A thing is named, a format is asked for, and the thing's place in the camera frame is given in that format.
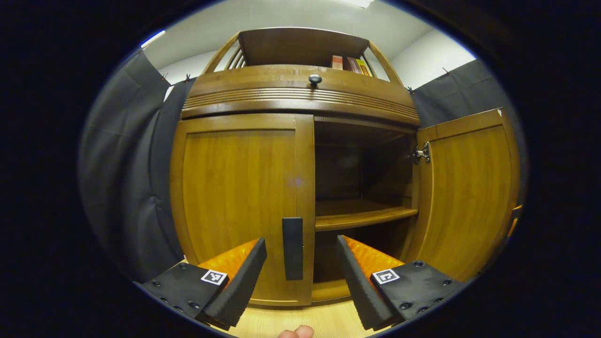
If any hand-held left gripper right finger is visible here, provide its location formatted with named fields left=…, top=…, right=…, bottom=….
left=336, top=235, right=468, bottom=331

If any long ceiling light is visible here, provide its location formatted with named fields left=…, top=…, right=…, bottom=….
left=140, top=30, right=166, bottom=48

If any black door handle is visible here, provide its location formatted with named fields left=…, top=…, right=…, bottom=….
left=282, top=217, right=304, bottom=281

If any wooden cabinet drawer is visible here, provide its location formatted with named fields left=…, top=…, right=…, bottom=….
left=181, top=64, right=421, bottom=127

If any wooden cabinet shelf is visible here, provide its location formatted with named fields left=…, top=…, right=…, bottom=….
left=315, top=200, right=419, bottom=232

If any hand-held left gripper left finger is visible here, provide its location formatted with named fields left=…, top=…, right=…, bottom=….
left=141, top=237, right=268, bottom=330

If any wooden cabinet door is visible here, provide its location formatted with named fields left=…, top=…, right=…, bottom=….
left=406, top=108, right=521, bottom=282
left=169, top=114, right=316, bottom=307

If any wooden double-door shoe cabinet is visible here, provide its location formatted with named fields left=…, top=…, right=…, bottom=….
left=169, top=27, right=522, bottom=308

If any metal door hinge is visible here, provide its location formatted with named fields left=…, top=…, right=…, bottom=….
left=412, top=142, right=431, bottom=165

